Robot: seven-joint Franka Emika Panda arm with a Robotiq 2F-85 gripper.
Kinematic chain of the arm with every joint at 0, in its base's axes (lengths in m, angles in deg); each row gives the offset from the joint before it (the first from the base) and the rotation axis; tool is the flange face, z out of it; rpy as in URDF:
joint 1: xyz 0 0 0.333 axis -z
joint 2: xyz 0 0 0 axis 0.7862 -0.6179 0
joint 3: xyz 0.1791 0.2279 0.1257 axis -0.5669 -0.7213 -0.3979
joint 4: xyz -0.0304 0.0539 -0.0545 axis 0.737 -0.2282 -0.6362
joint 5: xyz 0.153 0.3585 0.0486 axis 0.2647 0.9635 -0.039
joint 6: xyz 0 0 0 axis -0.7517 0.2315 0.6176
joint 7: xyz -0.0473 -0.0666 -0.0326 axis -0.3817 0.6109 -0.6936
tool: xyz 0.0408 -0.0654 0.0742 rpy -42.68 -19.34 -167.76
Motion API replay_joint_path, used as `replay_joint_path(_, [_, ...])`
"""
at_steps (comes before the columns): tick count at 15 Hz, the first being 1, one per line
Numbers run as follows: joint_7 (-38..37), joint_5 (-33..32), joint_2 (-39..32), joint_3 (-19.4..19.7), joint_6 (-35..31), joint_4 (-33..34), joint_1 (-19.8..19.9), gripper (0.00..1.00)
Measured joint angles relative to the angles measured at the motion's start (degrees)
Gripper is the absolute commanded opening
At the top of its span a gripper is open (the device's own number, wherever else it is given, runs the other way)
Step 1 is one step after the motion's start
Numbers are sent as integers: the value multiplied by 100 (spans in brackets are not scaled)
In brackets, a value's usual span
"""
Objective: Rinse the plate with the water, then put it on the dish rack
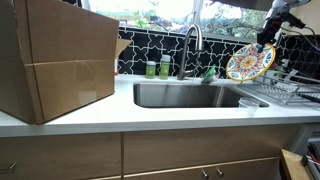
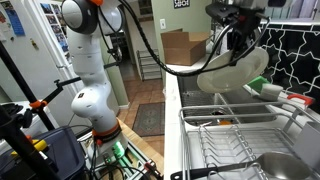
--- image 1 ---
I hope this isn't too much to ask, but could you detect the green dish sponge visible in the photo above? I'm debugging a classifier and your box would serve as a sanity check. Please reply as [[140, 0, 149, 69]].
[[200, 64, 220, 84]]

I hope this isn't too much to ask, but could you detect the colourful patterned ceramic plate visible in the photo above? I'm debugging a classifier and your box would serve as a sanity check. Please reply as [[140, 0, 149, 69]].
[[225, 42, 277, 83]]

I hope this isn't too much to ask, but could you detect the large brown cardboard box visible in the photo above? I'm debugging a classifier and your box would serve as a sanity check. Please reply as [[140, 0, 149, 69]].
[[0, 0, 133, 125]]

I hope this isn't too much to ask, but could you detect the clear plastic cup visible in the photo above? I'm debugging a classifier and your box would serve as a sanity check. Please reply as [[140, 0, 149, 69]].
[[238, 97, 260, 118]]

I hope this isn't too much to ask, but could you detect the curved steel kitchen faucet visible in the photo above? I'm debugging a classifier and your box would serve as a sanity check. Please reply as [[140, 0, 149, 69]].
[[177, 23, 204, 81]]

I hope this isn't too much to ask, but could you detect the metal wire dish rack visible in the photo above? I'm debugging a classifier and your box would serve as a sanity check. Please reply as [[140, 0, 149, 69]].
[[237, 68, 320, 108]]

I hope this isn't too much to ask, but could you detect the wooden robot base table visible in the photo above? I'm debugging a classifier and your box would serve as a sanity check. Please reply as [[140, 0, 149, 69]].
[[279, 148, 312, 180]]

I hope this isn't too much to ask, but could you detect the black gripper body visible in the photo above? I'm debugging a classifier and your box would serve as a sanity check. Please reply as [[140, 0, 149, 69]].
[[259, 10, 292, 47]]

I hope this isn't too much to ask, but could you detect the wooden cabinet drawer front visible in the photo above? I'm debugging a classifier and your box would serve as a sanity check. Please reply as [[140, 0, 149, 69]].
[[0, 132, 122, 180]]

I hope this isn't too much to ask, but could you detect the kitchen window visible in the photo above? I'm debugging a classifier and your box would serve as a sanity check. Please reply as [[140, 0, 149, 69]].
[[81, 0, 279, 43]]

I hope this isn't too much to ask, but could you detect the stainless steel sink basin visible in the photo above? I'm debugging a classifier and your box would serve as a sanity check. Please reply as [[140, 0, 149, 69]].
[[133, 81, 270, 109]]

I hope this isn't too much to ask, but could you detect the short green soap bottle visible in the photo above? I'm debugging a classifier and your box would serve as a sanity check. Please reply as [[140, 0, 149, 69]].
[[145, 60, 157, 80]]

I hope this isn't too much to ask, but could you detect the tall green soap bottle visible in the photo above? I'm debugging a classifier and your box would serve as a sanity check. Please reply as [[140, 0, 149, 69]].
[[159, 54, 172, 80]]

